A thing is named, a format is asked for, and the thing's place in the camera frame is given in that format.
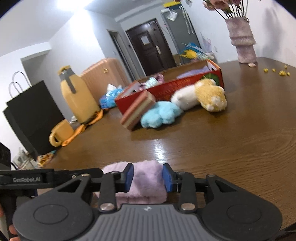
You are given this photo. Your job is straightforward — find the yellow mug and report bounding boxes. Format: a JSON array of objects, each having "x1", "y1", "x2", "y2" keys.
[{"x1": 49, "y1": 120, "x2": 74, "y2": 147}]

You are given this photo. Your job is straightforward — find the person's left hand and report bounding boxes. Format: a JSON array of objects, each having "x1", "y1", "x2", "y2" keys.
[{"x1": 0, "y1": 203, "x2": 19, "y2": 241}]

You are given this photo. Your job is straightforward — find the yellow plush toy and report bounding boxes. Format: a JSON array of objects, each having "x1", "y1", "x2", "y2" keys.
[{"x1": 194, "y1": 78, "x2": 228, "y2": 112}]

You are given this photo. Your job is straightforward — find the colourful clutter pile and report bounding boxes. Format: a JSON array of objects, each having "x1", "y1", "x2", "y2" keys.
[{"x1": 179, "y1": 42, "x2": 216, "y2": 61}]

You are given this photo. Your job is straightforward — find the red cardboard box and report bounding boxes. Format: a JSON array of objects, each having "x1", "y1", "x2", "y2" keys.
[{"x1": 115, "y1": 60, "x2": 224, "y2": 114}]

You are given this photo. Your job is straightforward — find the yellow petals scattered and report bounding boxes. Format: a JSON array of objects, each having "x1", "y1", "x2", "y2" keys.
[{"x1": 263, "y1": 65, "x2": 290, "y2": 76}]

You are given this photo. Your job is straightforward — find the fallen pink petal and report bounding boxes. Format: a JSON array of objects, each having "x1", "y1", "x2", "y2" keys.
[{"x1": 248, "y1": 63, "x2": 257, "y2": 68}]

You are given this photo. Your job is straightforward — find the dried pink flowers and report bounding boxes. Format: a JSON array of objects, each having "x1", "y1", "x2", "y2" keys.
[{"x1": 203, "y1": 0, "x2": 249, "y2": 22}]

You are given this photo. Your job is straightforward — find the orange cloth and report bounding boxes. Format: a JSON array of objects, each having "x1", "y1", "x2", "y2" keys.
[{"x1": 62, "y1": 108, "x2": 110, "y2": 147}]

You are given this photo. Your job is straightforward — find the black paper bag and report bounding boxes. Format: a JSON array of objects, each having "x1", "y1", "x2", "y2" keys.
[{"x1": 4, "y1": 81, "x2": 64, "y2": 159}]

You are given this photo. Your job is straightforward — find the pink ribbed vase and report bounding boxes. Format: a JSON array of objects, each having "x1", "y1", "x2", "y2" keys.
[{"x1": 225, "y1": 17, "x2": 257, "y2": 64}]

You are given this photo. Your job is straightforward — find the blue plush toy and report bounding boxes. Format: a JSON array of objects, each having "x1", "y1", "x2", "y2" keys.
[{"x1": 140, "y1": 101, "x2": 183, "y2": 128}]

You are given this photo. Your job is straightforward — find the yellow thermos jug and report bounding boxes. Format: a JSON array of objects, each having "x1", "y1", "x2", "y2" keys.
[{"x1": 58, "y1": 65, "x2": 100, "y2": 123}]

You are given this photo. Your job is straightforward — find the purple folded towel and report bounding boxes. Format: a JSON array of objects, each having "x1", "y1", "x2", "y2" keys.
[{"x1": 176, "y1": 66, "x2": 210, "y2": 79}]

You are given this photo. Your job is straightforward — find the blue small packet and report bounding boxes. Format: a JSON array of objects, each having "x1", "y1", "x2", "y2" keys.
[{"x1": 139, "y1": 77, "x2": 159, "y2": 90}]

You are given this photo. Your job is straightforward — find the lilac fluffy towel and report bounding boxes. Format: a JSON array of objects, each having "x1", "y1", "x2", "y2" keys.
[{"x1": 116, "y1": 160, "x2": 167, "y2": 207}]

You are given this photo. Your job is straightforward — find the blue tissue pack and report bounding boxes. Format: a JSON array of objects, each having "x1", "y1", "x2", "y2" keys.
[{"x1": 99, "y1": 84, "x2": 123, "y2": 109}]

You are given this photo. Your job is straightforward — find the grey refrigerator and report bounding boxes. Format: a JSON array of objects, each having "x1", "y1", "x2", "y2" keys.
[{"x1": 161, "y1": 1, "x2": 201, "y2": 54}]

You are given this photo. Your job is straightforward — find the dark brown door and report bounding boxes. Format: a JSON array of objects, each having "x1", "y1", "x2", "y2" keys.
[{"x1": 126, "y1": 19, "x2": 176, "y2": 76}]

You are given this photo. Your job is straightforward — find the striped layered sponge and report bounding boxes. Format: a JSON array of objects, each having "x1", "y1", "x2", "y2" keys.
[{"x1": 120, "y1": 90, "x2": 156, "y2": 131}]

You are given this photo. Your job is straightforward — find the pink ribbed suitcase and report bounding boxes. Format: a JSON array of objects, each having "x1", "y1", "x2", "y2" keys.
[{"x1": 80, "y1": 58, "x2": 130, "y2": 104}]

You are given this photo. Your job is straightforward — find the white plush toy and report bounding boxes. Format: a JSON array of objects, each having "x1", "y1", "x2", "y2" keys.
[{"x1": 171, "y1": 85, "x2": 200, "y2": 111}]

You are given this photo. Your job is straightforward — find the purple satin scrunchie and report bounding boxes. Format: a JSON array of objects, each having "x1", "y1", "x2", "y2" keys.
[{"x1": 153, "y1": 73, "x2": 164, "y2": 84}]

